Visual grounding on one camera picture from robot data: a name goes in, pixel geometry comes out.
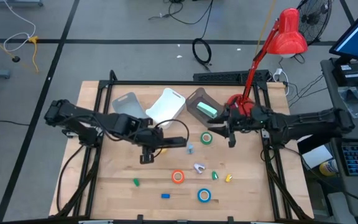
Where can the grey plastic bin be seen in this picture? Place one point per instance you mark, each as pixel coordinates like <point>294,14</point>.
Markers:
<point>126,104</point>

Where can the white power adapter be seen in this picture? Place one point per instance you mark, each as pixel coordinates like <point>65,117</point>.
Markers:
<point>278,72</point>

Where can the grey desk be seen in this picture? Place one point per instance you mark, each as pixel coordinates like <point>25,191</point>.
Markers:
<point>334,93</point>

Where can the light blue staple remover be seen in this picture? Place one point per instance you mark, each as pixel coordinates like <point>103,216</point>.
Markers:
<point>190,149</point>

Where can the red desk lamp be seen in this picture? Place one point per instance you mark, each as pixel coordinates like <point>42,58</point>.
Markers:
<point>286,34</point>

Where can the brown translucent plastic bin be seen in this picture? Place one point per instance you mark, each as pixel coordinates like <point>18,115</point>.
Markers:
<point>194,99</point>

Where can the blue tape roll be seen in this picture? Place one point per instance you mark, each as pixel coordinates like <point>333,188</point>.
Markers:
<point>199,195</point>

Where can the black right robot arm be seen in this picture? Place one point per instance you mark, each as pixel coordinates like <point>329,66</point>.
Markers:
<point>306,124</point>

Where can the grey cart base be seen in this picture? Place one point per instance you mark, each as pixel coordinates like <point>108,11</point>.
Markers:
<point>14,3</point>

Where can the white plastic bin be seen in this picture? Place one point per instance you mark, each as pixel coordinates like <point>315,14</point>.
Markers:
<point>166,107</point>

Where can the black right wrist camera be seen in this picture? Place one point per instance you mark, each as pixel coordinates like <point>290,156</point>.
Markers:
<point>240,119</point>

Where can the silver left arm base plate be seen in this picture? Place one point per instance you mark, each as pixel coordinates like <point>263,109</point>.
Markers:
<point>68,133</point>

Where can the blue mini stapler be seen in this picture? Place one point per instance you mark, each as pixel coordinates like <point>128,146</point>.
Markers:
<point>165,196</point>

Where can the black power strip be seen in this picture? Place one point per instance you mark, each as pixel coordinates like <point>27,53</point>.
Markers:
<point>219,76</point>

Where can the black floor puck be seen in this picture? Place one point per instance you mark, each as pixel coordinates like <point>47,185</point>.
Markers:
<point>16,58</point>

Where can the black stapler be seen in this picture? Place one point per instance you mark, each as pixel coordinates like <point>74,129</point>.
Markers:
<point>176,142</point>

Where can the yellow mini stapler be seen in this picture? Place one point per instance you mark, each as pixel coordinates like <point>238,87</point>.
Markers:
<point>228,178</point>

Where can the black mini computer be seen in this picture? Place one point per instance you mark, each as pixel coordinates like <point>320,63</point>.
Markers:
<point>350,74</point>

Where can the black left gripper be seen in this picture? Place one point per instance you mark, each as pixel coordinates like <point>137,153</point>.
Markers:
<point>149,137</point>

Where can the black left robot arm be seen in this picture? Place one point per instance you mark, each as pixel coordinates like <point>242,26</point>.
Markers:
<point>82,119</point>

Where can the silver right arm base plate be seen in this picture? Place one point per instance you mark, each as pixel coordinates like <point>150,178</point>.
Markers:
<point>264,134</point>

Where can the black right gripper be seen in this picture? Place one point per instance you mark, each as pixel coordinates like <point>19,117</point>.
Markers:
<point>244,123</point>

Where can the orange tape roll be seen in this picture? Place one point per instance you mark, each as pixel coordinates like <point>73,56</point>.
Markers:
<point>173,176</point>

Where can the green mini stapler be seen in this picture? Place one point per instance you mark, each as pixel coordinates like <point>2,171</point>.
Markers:
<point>136,182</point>
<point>214,175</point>

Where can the yellow and blue container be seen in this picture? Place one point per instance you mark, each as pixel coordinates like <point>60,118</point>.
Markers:
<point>328,168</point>

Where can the clear plastic bag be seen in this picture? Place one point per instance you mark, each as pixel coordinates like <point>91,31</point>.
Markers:
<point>354,105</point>

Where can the black floor fan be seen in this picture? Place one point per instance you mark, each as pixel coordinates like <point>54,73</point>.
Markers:
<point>314,18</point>

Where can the green tape roll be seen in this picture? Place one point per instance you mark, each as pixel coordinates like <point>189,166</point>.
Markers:
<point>202,138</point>

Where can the purple staple remover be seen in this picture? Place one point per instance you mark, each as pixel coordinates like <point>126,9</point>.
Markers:
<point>198,167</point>

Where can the white paper sheet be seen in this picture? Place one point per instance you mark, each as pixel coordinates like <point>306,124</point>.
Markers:
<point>317,156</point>

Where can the mint green stapler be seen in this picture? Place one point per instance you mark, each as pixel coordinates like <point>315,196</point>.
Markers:
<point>207,109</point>

